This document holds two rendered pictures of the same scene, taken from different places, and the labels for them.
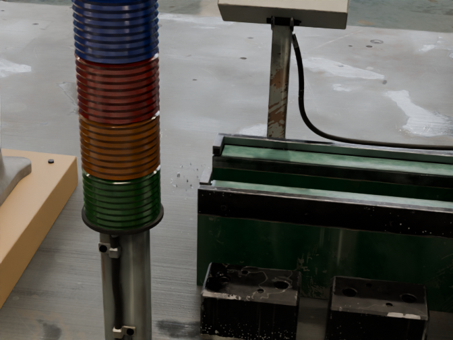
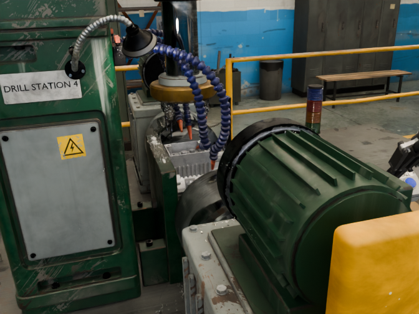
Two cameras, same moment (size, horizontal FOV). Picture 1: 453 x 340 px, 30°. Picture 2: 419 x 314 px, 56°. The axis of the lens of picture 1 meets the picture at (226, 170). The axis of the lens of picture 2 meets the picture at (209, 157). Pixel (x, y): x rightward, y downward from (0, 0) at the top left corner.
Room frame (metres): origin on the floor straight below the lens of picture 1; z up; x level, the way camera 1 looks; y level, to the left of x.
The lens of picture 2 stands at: (1.79, -0.88, 1.54)
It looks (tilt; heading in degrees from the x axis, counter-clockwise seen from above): 22 degrees down; 157
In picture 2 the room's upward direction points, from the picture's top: 2 degrees counter-clockwise
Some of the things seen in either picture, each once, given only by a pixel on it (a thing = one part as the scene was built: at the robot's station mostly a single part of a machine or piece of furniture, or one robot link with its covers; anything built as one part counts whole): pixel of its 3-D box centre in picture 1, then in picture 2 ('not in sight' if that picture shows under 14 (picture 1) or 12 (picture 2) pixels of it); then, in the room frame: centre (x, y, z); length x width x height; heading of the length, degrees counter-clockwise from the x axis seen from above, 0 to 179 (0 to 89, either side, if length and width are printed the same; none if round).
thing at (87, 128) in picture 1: (120, 135); (313, 116); (0.57, 0.08, 1.10); 0.06 x 0.06 x 0.04
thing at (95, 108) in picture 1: (118, 79); (314, 104); (0.57, 0.08, 1.14); 0.06 x 0.06 x 0.04
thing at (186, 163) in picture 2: not in sight; (187, 159); (0.79, -0.53, 1.11); 0.12 x 0.11 x 0.07; 83
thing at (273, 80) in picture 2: not in sight; (270, 80); (-3.62, 2.47, 0.30); 0.39 x 0.39 x 0.60
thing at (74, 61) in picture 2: not in sight; (108, 48); (1.00, -0.75, 1.46); 0.18 x 0.11 x 0.13; 83
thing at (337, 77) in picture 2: not in sight; (362, 88); (-2.69, 3.50, 0.22); 1.40 x 0.33 x 0.43; 81
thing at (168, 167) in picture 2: not in sight; (151, 207); (0.77, -0.65, 0.97); 0.30 x 0.11 x 0.34; 173
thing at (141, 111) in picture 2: not in sight; (167, 135); (0.20, -0.42, 0.99); 0.35 x 0.31 x 0.37; 173
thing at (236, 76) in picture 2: not in sight; (221, 78); (-3.65, 1.63, 0.41); 0.52 x 0.47 x 0.82; 83
